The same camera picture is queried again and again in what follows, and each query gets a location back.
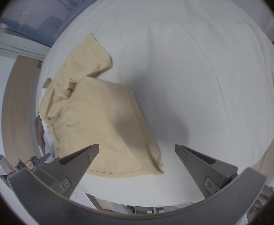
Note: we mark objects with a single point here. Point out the pale grey garment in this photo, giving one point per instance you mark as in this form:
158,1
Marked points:
48,142

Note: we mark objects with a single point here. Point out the olive green garment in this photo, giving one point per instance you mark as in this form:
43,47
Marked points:
47,83

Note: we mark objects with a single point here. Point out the window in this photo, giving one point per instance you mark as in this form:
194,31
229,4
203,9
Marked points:
41,13

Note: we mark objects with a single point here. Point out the tan shorts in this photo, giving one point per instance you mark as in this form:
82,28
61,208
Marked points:
99,116

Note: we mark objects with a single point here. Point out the brown garment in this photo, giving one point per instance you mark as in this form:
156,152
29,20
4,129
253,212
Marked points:
39,132

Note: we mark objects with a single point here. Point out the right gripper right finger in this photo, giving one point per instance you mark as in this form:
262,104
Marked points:
204,170

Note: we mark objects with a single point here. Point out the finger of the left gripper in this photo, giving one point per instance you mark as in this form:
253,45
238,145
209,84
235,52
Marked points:
43,161

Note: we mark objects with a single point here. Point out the pale green curtain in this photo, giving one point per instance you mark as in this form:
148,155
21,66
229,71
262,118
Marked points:
15,43

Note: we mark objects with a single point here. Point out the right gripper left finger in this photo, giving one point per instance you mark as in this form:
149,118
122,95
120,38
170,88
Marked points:
73,167

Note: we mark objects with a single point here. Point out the bed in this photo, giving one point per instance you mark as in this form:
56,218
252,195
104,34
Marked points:
186,78

